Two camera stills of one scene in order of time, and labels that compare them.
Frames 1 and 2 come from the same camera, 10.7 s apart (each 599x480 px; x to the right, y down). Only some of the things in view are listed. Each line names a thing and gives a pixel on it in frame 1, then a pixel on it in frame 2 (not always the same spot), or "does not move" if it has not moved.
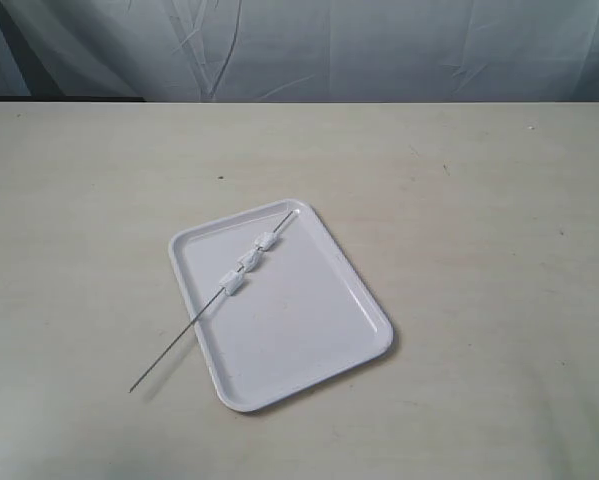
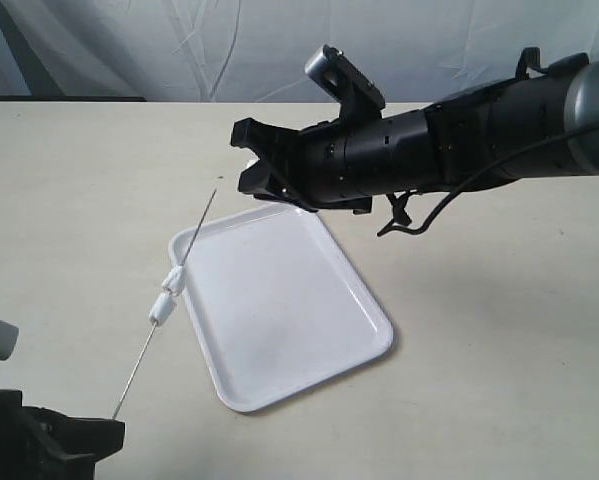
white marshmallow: x=248 y=261 -> x=174 y=280
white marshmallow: x=232 y=282 -> x=162 y=308
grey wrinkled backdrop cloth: x=299 y=51 does not move
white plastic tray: x=304 y=314 does not move
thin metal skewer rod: x=192 y=323 -> x=154 y=327
